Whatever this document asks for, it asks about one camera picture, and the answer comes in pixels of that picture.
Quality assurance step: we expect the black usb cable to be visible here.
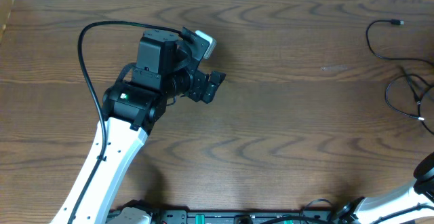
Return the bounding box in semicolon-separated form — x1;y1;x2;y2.
365;19;434;67
384;67;434;136

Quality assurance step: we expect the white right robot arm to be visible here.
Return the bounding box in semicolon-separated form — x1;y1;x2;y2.
332;154;433;224

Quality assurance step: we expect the brown cardboard side panel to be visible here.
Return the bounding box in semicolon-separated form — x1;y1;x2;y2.
0;0;15;39

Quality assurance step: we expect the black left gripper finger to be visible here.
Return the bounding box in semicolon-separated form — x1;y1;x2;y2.
201;71;226;104
186;71;209;102

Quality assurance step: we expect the black left camera cable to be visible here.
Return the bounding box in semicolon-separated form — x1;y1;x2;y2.
66;20;186;224

